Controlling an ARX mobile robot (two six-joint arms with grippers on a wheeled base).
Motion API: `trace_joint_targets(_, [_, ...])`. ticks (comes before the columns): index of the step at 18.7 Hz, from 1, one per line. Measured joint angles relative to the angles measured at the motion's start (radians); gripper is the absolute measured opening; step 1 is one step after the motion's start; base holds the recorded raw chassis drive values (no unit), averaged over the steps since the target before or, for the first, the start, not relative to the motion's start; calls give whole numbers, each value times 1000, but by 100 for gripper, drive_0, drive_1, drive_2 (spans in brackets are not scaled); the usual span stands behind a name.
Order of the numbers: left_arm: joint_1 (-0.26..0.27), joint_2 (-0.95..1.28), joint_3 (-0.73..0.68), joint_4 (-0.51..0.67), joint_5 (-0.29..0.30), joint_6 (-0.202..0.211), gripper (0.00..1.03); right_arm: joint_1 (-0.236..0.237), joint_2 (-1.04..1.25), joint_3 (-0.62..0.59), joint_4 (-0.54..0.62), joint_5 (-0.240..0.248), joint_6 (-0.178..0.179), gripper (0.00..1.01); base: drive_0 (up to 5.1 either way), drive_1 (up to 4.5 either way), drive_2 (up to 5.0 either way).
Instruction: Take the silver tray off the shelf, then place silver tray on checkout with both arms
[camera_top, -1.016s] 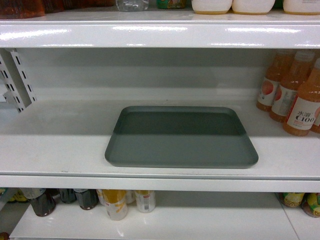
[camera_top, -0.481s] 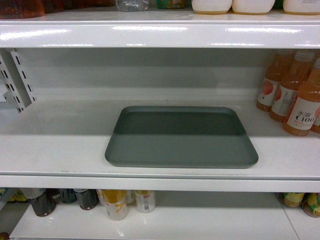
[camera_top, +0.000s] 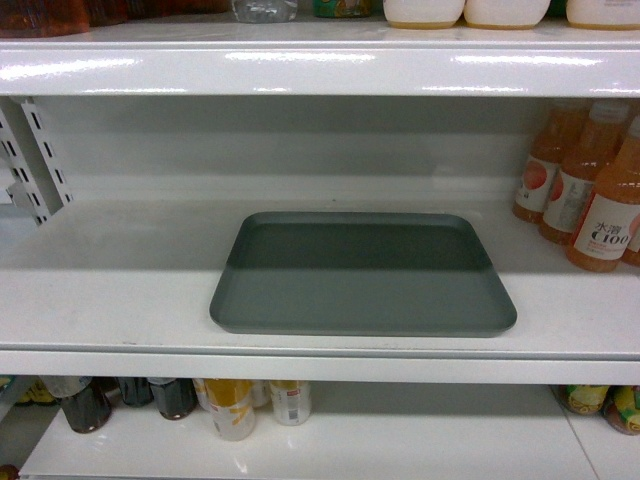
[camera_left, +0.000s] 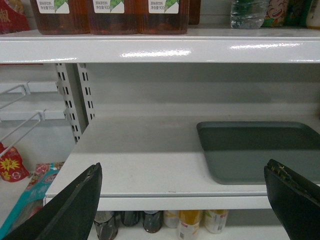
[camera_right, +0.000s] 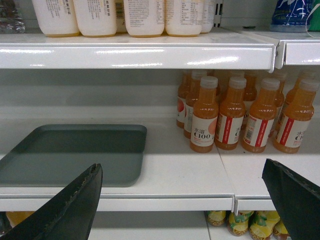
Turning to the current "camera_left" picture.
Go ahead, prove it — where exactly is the dark sauce bottle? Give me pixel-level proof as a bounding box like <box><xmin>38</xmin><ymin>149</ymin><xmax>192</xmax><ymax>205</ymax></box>
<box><xmin>142</xmin><ymin>210</ymin><xmax>163</xmax><ymax>234</ymax></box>

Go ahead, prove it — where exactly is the white wire display hook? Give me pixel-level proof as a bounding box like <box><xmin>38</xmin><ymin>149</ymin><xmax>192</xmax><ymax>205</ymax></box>
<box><xmin>0</xmin><ymin>110</ymin><xmax>46</xmax><ymax>156</ymax></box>

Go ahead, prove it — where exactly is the teal snack bag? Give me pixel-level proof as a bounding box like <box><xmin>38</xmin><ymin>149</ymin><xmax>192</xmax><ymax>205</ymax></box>
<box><xmin>0</xmin><ymin>162</ymin><xmax>64</xmax><ymax>239</ymax></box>

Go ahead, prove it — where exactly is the clear water bottle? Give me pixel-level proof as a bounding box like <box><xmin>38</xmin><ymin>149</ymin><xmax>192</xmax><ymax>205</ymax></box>
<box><xmin>230</xmin><ymin>0</ymin><xmax>269</xmax><ymax>30</ymax></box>

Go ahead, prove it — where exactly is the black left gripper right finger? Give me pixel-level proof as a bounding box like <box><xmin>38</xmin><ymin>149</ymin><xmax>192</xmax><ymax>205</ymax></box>
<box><xmin>264</xmin><ymin>159</ymin><xmax>320</xmax><ymax>240</ymax></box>

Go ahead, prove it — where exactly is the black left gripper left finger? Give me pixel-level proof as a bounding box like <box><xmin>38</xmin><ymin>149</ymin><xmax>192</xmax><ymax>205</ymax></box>
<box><xmin>4</xmin><ymin>162</ymin><xmax>103</xmax><ymax>240</ymax></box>

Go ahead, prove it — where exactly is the yellow drink bottle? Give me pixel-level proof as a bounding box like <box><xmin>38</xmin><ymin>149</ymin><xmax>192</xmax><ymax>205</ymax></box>
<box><xmin>177</xmin><ymin>210</ymin><xmax>202</xmax><ymax>240</ymax></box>

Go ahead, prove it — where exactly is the brown tea bottle middle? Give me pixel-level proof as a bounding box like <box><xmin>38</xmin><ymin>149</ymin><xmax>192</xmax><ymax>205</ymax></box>
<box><xmin>86</xmin><ymin>0</ymin><xmax>138</xmax><ymax>35</ymax></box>

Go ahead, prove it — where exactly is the brown tea bottle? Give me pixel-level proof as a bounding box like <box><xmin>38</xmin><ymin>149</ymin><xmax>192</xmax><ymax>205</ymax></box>
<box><xmin>135</xmin><ymin>0</ymin><xmax>190</xmax><ymax>35</ymax></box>
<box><xmin>86</xmin><ymin>0</ymin><xmax>138</xmax><ymax>35</ymax></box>
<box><xmin>30</xmin><ymin>0</ymin><xmax>90</xmax><ymax>35</ymax></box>

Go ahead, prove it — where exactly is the red snack pouch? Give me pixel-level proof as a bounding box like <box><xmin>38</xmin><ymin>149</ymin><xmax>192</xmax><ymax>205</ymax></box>
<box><xmin>0</xmin><ymin>146</ymin><xmax>30</xmax><ymax>183</ymax></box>

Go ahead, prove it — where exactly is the white metal store shelf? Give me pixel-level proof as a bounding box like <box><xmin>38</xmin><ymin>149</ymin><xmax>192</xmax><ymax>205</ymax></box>
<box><xmin>0</xmin><ymin>27</ymin><xmax>320</xmax><ymax>210</ymax></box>

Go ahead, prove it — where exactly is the grey rectangular serving tray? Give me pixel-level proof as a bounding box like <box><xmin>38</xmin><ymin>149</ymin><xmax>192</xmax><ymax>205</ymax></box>
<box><xmin>196</xmin><ymin>121</ymin><xmax>320</xmax><ymax>185</ymax></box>

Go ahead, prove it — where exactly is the brown tea bottle left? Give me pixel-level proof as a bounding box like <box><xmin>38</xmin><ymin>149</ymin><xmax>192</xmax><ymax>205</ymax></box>
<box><xmin>30</xmin><ymin>0</ymin><xmax>90</xmax><ymax>35</ymax></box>

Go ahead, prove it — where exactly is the brown tea bottle right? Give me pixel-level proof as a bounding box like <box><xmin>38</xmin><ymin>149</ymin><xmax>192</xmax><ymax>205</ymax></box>
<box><xmin>135</xmin><ymin>0</ymin><xmax>190</xmax><ymax>35</ymax></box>

